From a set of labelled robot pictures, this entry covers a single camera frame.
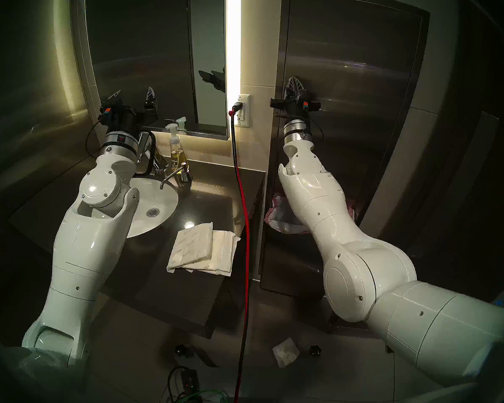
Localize vertical white light strip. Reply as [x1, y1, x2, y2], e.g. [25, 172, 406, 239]
[226, 0, 242, 109]

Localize stainless steel dispenser cabinet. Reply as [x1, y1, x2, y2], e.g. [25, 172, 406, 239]
[260, 0, 431, 302]

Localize black power box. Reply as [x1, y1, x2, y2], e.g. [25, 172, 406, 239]
[178, 369, 200, 396]

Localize thick black left cable loop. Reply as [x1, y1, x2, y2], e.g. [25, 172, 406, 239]
[136, 131, 157, 175]

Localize green cable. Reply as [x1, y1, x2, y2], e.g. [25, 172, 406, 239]
[166, 388, 231, 403]

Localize chrome sink faucet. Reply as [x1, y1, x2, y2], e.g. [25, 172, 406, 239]
[136, 131, 169, 176]

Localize black floor cable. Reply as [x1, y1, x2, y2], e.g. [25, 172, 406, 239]
[167, 366, 190, 402]

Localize white wall outlet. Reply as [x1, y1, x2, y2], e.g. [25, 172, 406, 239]
[234, 94, 251, 128]

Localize thin black left wrist cable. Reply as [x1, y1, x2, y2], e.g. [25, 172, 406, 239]
[85, 119, 108, 158]

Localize pink-edged clear trash liner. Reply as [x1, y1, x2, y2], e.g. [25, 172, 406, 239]
[264, 193, 357, 236]

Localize red and black cable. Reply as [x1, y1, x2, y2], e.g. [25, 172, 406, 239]
[230, 101, 252, 403]

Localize dark wooden room door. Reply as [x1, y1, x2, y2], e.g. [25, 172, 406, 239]
[328, 0, 504, 340]

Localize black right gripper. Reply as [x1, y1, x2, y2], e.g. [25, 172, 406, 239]
[270, 76, 322, 122]

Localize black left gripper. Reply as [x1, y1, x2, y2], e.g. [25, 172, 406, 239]
[99, 86, 160, 135]

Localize framed wall mirror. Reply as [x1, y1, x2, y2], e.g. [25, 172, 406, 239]
[73, 0, 230, 141]

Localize stainless steel dispenser door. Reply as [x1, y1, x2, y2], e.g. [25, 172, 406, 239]
[273, 0, 430, 197]

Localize crumpled white paper towel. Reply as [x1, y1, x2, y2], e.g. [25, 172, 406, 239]
[272, 338, 300, 368]

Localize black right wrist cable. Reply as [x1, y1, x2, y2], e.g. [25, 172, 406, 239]
[275, 114, 324, 141]

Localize wrapped white paper towel pack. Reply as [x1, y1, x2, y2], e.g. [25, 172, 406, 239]
[183, 230, 241, 277]
[167, 222, 214, 273]

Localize clear yellow soap bottle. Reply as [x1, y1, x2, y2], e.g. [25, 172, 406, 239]
[165, 123, 185, 172]

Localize white round sink basin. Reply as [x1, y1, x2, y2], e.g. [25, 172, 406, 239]
[92, 178, 179, 239]

